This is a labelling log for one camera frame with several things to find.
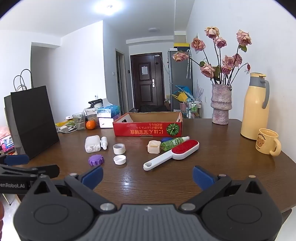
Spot colourful printed packet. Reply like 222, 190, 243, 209
0, 137, 16, 154

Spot white tape roll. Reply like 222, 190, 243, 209
113, 143, 126, 155

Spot white folded umbrella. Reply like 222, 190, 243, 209
186, 49, 193, 80

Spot yellow watering can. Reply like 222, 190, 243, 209
172, 91, 188, 103

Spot pink decorative branches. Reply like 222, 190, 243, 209
196, 80, 204, 100

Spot glass cup with straw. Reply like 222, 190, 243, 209
72, 112, 86, 131

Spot blue tissue pack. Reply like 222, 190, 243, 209
97, 98, 121, 118

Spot beige square box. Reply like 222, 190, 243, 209
147, 140, 162, 154

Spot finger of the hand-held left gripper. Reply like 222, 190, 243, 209
0, 153, 30, 166
0, 164, 60, 179

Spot dark brown door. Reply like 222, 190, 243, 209
130, 53, 163, 112

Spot clear jar of grains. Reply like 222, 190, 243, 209
85, 108, 99, 127

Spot white charger with cable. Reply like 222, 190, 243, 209
57, 125, 77, 133

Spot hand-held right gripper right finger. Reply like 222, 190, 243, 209
179, 165, 271, 214

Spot black paper bag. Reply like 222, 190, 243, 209
4, 69, 60, 160

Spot white ribbed cap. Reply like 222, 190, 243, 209
113, 155, 127, 166

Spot yellow bear mug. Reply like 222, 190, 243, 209
255, 128, 282, 157

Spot white plastic container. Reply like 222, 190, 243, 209
85, 135, 102, 153

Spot purple ribbed cap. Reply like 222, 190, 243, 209
88, 154, 105, 166

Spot pink textured vase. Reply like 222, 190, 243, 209
210, 83, 233, 125

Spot red cardboard box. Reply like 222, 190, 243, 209
113, 112, 183, 138

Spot dried pink roses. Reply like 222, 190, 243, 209
173, 26, 252, 86

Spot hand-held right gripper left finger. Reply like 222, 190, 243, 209
27, 165, 117, 214

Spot grey refrigerator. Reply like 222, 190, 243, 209
167, 49, 194, 112

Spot white trolley cart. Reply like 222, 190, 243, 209
185, 98, 203, 119

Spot blue plastic dustpan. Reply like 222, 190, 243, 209
174, 85, 193, 95

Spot yellow thermos jug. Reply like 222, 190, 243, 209
240, 72, 270, 140

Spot red and white lint brush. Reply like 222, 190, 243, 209
143, 139, 200, 171

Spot green spray bottle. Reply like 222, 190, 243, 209
161, 136, 190, 152

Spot black device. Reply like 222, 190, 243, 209
88, 98, 103, 108

